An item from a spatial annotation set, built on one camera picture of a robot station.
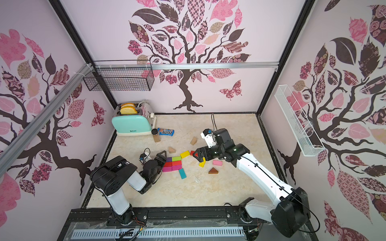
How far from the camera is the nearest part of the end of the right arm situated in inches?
21.6

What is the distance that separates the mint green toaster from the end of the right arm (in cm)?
51

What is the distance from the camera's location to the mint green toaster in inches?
38.9
